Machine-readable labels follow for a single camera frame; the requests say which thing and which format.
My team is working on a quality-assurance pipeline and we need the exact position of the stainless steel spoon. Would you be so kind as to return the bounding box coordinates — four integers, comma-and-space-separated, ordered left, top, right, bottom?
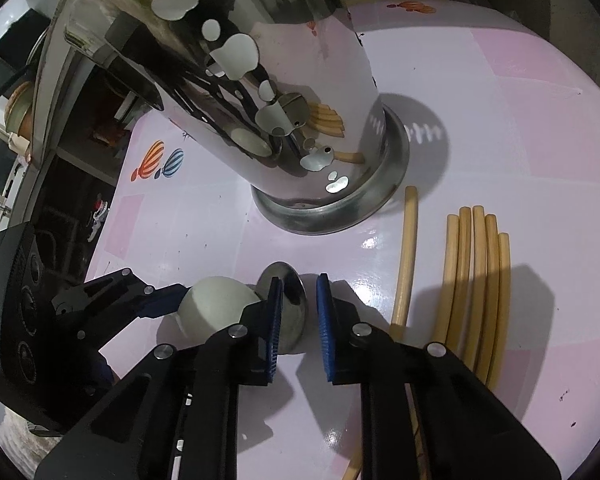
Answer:
254, 261, 308, 354

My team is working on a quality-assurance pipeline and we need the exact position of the lone bamboo chopstick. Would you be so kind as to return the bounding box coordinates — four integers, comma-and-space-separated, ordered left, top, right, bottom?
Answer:
340, 185, 420, 480

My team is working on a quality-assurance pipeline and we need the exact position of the steel perforated utensil holder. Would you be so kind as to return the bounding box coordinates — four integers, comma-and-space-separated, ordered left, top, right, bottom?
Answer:
65, 0, 408, 234

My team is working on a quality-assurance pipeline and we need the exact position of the brown ceramic bowl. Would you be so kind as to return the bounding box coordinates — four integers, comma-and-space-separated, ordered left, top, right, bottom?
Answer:
4, 81, 34, 140

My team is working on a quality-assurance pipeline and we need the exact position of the black box appliance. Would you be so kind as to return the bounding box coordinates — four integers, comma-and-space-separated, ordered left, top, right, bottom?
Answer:
0, 9, 50, 87

